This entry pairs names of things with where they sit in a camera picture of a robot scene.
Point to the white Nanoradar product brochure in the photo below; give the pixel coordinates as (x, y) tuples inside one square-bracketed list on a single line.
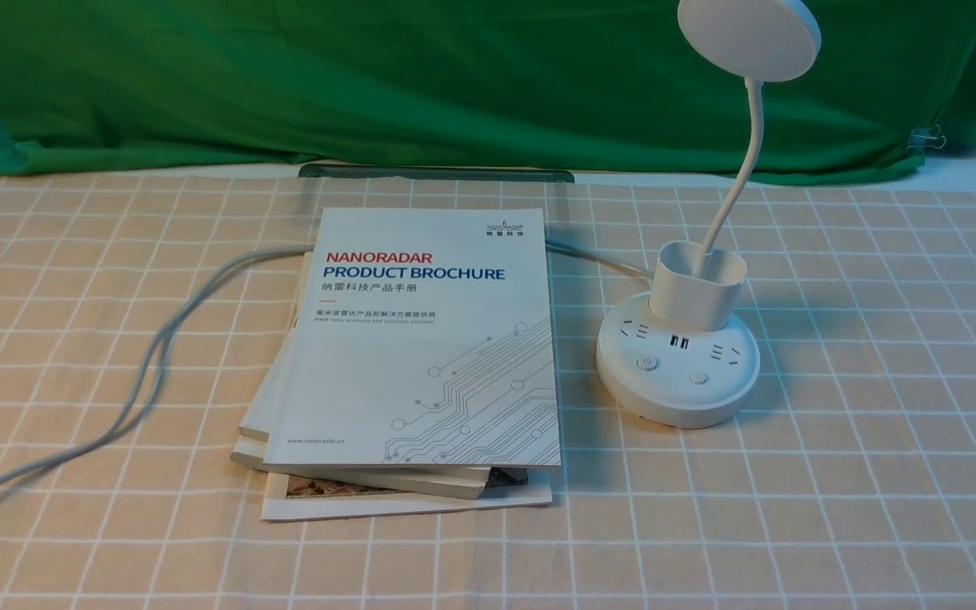
[(423, 338)]

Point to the white desk lamp with sockets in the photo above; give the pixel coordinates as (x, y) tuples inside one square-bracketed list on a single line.
[(677, 354)]

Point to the metal binder clip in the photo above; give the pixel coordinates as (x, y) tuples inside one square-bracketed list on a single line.
[(926, 139)]

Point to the bottom white booklet with photo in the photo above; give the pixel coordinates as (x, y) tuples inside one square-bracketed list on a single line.
[(291, 498)]

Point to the checked beige tablecloth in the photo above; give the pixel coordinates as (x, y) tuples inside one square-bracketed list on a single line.
[(849, 482)]

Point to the green backdrop cloth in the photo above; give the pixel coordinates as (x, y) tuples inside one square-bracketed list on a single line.
[(580, 85)]

